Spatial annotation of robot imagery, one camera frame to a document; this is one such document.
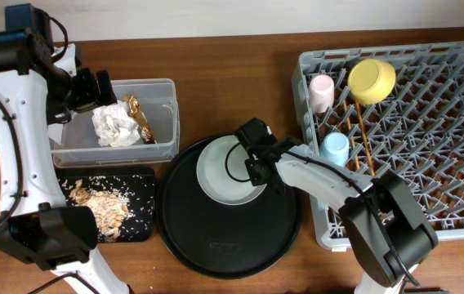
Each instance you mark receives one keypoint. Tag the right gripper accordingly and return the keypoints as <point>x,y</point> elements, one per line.
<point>254,173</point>

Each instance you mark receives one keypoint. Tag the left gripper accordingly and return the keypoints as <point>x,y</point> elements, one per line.
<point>91,95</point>

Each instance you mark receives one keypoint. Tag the gold snack wrapper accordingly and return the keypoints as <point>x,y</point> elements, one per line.
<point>136,112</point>

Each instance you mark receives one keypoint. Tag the white paper napkin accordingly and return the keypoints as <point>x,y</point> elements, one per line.
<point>114,126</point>

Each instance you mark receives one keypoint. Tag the grey round plate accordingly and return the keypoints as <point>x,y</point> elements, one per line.
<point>222,173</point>

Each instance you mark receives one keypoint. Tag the light blue plastic cup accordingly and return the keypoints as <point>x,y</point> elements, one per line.
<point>335,148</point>

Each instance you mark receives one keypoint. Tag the pink plastic cup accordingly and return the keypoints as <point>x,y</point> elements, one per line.
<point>322,92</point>

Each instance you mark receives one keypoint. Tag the peanut shells and rice scraps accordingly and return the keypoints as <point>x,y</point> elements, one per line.
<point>105,208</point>

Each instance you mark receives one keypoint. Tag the yellow plastic bowl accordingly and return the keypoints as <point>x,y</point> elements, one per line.
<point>371,81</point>

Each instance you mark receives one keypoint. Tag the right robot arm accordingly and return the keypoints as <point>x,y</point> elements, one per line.
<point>388,232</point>

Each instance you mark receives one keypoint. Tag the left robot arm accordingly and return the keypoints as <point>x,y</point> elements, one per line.
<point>41,85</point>

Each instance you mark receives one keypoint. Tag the clear plastic waste bin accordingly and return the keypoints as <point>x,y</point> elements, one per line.
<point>157,97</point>

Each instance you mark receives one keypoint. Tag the grey dishwasher rack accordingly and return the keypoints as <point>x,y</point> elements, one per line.
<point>417,132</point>

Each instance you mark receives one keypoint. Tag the white label on bin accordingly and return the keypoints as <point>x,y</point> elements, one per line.
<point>55,132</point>

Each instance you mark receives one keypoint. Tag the round black serving tray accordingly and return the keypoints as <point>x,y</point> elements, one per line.
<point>217,240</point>

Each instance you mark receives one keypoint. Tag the black rectangular tray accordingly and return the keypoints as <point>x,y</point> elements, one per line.
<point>134,204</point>

